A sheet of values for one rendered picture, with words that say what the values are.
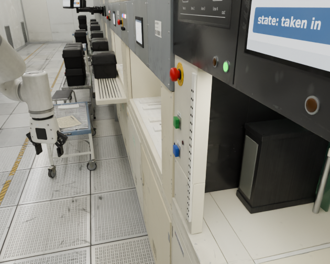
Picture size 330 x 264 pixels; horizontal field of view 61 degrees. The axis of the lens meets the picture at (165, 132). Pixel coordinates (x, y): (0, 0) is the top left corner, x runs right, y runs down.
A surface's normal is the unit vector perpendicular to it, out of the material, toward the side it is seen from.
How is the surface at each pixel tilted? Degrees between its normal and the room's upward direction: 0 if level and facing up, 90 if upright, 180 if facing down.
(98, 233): 0
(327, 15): 90
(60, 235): 0
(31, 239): 0
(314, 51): 90
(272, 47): 90
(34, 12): 90
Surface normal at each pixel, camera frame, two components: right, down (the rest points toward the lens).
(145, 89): 0.24, 0.40
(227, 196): 0.00, -0.91
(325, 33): -0.97, 0.11
